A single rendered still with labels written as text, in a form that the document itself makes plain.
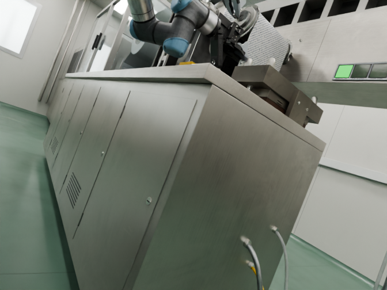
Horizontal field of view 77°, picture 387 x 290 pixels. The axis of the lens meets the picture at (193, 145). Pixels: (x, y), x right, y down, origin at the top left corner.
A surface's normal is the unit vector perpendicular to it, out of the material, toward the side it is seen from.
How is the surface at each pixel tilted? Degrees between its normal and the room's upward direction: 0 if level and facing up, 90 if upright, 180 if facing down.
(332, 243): 90
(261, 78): 90
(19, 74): 90
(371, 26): 90
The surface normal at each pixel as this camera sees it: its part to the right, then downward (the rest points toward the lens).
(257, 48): 0.55, 0.23
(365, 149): -0.75, -0.29
